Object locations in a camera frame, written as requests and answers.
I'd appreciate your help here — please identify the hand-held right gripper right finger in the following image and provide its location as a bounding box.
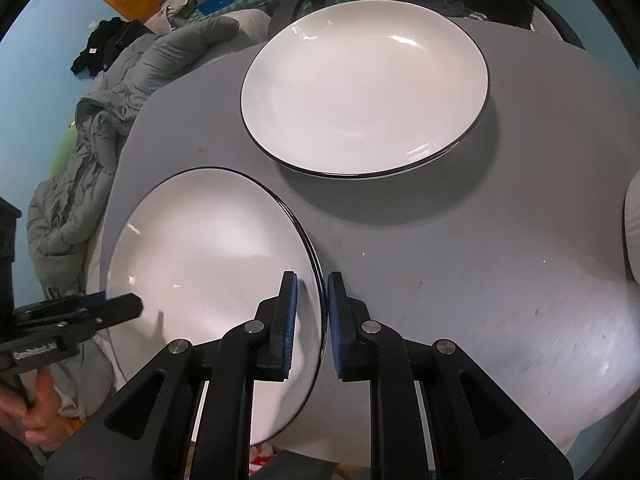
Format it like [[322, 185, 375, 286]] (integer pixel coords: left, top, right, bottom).
[[326, 271, 574, 480]]

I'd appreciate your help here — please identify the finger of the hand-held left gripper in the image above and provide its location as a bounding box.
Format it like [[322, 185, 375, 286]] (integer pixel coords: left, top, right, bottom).
[[12, 293, 109, 325], [60, 293, 145, 341]]

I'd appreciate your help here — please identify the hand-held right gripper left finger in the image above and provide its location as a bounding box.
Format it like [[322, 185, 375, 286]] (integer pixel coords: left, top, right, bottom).
[[44, 270, 301, 480]]

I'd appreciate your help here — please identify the white plate dark rim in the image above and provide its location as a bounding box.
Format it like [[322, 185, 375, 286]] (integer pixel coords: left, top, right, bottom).
[[240, 0, 490, 181], [102, 166, 329, 446]]

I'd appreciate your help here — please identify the white bowl dark rim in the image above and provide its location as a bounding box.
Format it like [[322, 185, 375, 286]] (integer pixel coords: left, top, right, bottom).
[[621, 170, 640, 287]]

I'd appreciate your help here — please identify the person's left hand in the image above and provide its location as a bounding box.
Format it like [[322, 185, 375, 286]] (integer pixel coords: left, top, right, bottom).
[[0, 369, 67, 453]]

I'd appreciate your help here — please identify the colourful printed cloth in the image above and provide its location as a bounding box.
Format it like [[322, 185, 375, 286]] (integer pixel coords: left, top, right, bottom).
[[249, 444, 282, 480]]

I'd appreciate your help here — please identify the green pillow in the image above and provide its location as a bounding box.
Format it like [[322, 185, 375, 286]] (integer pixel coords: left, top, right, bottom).
[[49, 126, 82, 182]]

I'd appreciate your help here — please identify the grey quilted blanket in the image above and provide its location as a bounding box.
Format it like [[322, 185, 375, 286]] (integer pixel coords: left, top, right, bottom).
[[27, 7, 274, 311]]

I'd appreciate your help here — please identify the black clothing pile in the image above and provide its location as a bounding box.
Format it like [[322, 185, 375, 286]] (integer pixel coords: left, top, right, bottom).
[[70, 17, 157, 79]]

